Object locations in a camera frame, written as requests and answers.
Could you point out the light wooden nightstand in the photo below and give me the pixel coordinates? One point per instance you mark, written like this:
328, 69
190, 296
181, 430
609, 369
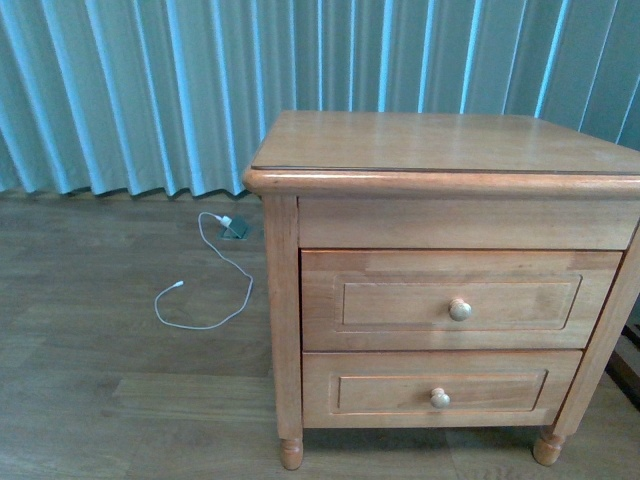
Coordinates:
398, 181

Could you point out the wooden drawer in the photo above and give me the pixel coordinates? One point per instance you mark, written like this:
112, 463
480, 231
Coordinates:
435, 389
366, 300

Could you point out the pale pleated curtain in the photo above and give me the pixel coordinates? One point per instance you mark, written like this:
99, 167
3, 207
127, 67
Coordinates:
102, 96

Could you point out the floor power socket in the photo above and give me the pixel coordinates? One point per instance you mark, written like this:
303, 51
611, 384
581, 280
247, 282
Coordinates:
239, 229

